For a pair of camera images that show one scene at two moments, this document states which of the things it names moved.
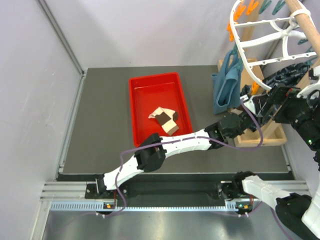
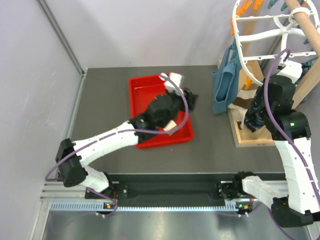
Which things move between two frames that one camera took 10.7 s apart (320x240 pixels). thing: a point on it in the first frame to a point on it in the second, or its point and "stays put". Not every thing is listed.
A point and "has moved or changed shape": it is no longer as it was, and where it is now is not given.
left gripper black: x=259 y=120 to x=191 y=99
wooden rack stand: x=253 y=73 stays put
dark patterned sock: x=290 y=75 has moved or changed shape
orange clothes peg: x=239 y=11 to x=257 y=4
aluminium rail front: x=72 y=196 stays put
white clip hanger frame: x=288 y=32 has moved or changed shape
